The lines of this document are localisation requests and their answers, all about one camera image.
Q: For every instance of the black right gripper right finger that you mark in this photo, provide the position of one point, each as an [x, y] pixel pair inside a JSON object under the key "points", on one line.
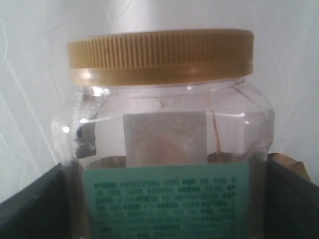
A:
{"points": [[292, 205]]}

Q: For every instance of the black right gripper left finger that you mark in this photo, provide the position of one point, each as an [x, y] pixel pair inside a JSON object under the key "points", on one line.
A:
{"points": [[49, 208]]}

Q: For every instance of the brown paper shopping bag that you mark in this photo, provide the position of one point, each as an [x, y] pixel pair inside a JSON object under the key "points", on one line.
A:
{"points": [[291, 164]]}

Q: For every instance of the clear jar gold lid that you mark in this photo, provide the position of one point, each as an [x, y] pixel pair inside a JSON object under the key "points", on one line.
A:
{"points": [[164, 138]]}

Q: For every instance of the white backdrop curtain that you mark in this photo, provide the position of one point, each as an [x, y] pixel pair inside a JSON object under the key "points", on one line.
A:
{"points": [[34, 74]]}

